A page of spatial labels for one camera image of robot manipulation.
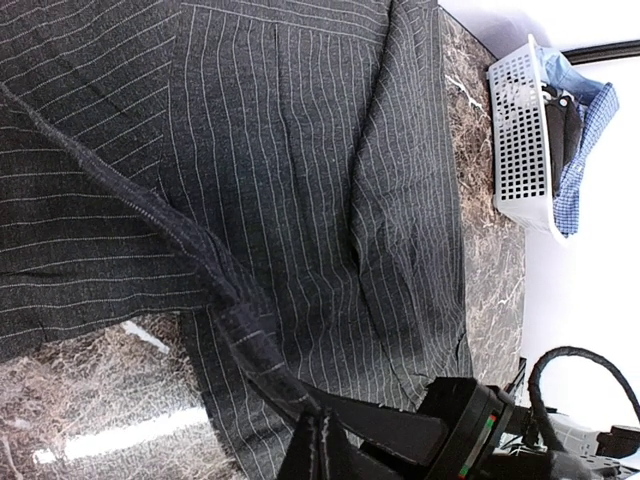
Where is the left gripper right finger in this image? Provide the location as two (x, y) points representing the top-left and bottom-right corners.
(322, 409), (360, 480)

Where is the right black frame post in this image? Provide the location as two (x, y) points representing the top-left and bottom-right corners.
(563, 40), (640, 65)

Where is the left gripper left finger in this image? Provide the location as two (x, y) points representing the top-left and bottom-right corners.
(276, 413), (320, 480)

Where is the light blue shirt in basket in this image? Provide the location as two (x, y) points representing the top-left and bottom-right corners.
(535, 46), (605, 105)

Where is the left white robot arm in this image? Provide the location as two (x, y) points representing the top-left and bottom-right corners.
(278, 346), (639, 479)

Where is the white perforated plastic basket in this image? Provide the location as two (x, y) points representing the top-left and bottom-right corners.
(487, 35), (568, 246)

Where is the black pinstriped long sleeve shirt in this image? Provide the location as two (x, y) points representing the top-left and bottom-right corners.
(1, 1), (472, 479)

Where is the black garment in basket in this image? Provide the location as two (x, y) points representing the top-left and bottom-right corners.
(542, 84), (584, 197)

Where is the blue checkered long sleeve shirt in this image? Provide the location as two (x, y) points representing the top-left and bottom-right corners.
(553, 82), (619, 238)

